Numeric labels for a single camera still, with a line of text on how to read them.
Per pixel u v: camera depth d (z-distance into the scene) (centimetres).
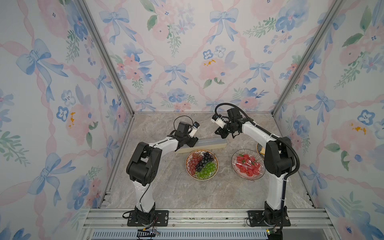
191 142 88
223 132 86
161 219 74
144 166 51
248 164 88
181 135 76
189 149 88
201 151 95
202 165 88
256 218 73
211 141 104
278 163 54
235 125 73
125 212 73
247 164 88
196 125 86
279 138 55
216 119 86
